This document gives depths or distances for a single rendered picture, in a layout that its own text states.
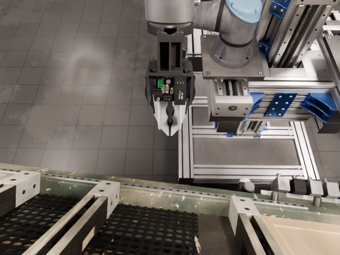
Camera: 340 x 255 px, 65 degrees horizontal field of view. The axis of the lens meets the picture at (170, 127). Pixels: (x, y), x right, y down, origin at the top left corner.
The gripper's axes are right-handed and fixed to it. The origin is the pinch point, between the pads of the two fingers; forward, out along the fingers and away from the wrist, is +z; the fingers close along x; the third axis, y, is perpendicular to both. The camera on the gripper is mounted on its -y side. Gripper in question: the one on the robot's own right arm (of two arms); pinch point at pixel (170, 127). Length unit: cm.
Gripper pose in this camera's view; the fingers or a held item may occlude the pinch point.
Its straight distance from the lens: 53.0
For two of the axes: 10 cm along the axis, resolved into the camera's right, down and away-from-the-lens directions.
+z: -0.1, 8.5, 5.3
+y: -0.1, 5.3, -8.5
